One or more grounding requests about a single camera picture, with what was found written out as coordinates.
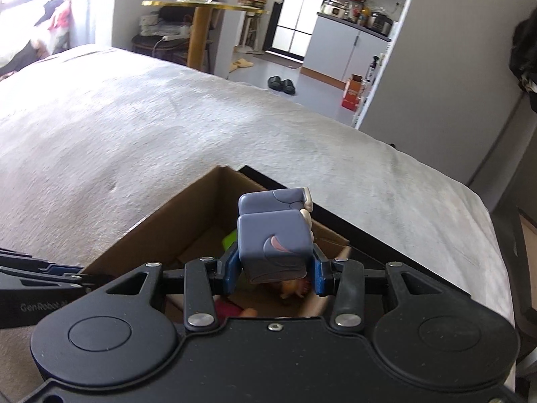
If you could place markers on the white power strip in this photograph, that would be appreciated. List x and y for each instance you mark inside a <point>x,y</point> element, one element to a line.
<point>178,37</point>

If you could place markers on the yellow slipper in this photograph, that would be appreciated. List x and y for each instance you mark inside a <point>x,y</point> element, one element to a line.
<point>235,66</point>
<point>246,63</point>

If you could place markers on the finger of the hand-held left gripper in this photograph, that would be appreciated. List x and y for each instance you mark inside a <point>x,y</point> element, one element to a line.
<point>63,282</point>
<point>63,268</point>

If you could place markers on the white kitchen cabinet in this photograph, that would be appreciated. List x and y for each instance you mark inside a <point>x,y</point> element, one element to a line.
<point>344,50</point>

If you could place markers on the grey purple elephant toy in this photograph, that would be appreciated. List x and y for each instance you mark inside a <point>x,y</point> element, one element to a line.
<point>272,235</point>

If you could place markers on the black slipper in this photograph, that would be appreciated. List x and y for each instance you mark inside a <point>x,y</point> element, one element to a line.
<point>275,82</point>
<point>288,87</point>

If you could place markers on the yellow round side table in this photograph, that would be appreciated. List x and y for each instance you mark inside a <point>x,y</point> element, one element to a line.
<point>199,33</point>

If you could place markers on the cardboard box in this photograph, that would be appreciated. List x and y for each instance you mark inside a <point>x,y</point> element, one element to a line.
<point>197,205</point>

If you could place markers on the white folded cloth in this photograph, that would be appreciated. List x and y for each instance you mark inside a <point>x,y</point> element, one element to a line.
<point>157,23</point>

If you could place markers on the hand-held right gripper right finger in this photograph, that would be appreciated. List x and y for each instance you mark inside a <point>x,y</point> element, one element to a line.
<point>316,273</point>

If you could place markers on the orange box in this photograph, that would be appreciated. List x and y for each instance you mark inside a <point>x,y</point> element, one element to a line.
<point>352,92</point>

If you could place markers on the black jacket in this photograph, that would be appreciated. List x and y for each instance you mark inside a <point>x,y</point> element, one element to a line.
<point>526,63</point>

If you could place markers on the silver rice cooker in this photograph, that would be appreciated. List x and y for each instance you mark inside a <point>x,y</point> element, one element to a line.
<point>381,23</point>

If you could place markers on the black framed glass door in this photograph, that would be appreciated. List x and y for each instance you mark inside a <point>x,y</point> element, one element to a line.
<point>302,8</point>

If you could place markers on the white spray bottle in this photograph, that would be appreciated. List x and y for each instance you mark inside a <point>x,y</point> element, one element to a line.
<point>373,69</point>

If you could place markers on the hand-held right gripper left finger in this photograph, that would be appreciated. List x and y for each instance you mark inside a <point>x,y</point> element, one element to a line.
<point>230,269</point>

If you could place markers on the orange toy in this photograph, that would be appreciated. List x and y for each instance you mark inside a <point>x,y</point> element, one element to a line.
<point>293,289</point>

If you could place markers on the green toy block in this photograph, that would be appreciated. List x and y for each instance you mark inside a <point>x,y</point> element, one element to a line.
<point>230,241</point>

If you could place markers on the magenta toy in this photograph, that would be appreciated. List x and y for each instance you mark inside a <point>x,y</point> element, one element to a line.
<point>228,306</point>

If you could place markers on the floral cloth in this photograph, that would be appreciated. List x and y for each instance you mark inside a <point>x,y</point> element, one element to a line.
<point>58,21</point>

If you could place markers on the white stool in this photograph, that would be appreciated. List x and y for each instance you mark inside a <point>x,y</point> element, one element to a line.
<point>250,31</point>

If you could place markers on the brown carton with black rim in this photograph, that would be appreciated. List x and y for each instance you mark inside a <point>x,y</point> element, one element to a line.
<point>529,235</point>

